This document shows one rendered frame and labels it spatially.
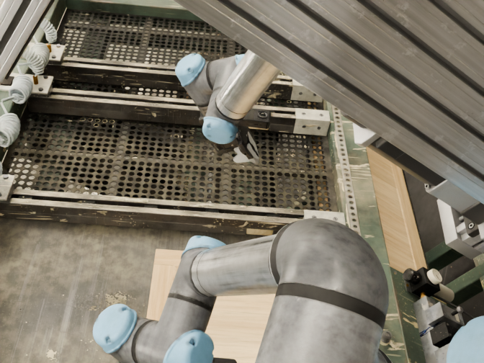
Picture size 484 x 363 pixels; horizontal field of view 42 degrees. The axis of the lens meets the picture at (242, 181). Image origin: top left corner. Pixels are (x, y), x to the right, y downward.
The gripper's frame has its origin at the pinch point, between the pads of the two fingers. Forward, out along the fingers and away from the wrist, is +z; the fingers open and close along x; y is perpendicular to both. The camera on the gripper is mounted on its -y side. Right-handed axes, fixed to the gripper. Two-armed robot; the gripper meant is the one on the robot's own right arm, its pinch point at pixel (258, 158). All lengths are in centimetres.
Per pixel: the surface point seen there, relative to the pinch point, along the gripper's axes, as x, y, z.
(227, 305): 26.7, 19.1, 24.4
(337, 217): -5.5, -9.3, 37.4
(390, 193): -63, -14, 98
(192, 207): -3.6, 28.8, 14.9
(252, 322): 31.5, 13.0, 27.7
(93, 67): -70, 69, -4
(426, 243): -62, -21, 138
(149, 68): -74, 52, 7
